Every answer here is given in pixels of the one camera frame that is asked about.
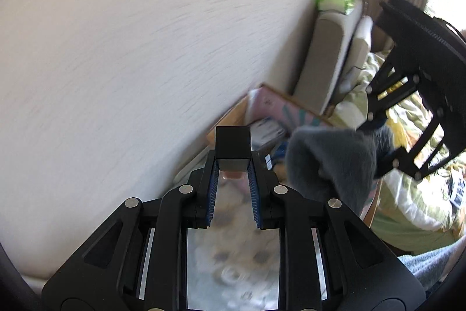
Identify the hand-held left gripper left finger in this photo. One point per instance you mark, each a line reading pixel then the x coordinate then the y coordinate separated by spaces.
pixel 213 194

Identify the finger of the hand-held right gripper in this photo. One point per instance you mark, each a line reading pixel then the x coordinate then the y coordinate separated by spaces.
pixel 406 159
pixel 371 101

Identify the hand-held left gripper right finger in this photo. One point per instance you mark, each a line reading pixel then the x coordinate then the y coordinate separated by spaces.
pixel 255 194

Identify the small black box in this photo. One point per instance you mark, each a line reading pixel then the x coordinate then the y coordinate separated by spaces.
pixel 233 147

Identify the grey fuzzy sock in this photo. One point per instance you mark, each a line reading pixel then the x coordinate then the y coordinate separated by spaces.
pixel 327 161

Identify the cardboard box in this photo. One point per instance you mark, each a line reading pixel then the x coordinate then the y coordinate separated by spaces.
pixel 233 114

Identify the blue white packet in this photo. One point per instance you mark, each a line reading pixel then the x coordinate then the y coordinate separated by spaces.
pixel 280 152

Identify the striped floral blanket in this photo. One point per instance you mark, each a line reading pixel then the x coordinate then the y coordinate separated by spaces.
pixel 400 209

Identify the grey cushion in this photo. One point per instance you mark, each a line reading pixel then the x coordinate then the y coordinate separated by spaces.
pixel 324 59
pixel 360 41

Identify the black white printed tag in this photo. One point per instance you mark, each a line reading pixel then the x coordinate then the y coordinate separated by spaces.
pixel 459 190

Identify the pink box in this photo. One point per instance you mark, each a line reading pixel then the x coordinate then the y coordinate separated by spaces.
pixel 265 101

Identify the light blue fleece blanket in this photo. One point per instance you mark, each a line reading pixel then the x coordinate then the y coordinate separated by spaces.
pixel 433 267

